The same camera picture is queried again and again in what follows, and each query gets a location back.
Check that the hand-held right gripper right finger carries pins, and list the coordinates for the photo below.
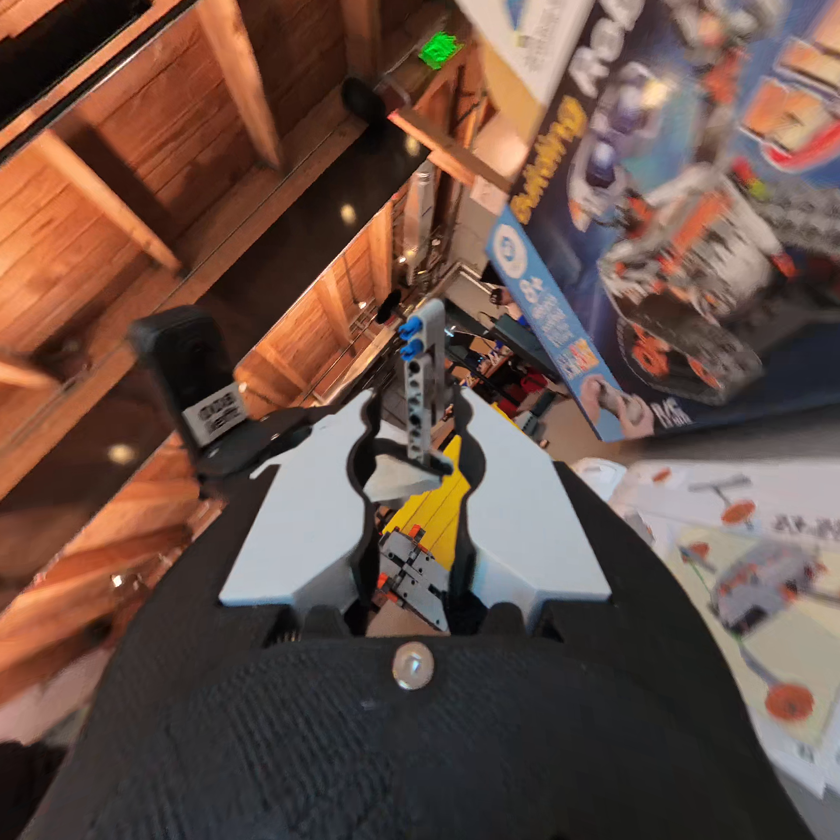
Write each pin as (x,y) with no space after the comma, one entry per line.
(531,531)

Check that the blue robot toy box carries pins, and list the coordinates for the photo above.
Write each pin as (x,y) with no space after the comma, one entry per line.
(689,229)

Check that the green exit sign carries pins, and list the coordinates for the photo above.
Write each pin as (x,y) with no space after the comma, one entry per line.
(441,50)

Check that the yellow plastic bin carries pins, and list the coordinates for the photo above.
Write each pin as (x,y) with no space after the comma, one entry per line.
(433,518)

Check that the white instruction booklet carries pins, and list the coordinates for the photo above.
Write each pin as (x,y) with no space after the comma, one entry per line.
(722,525)

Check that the grey brick assembly orange pins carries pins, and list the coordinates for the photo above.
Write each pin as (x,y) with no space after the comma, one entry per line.
(413,577)

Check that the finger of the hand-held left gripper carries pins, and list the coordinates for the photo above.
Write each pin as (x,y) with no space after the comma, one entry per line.
(394,482)
(295,441)

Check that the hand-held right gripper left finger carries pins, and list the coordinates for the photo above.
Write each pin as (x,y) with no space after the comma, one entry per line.
(302,531)

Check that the grey beam with blue pins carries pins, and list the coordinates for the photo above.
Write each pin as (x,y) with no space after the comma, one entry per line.
(423,394)

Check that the black pole round disc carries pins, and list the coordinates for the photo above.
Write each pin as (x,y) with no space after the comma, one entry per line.
(389,307)
(364,98)

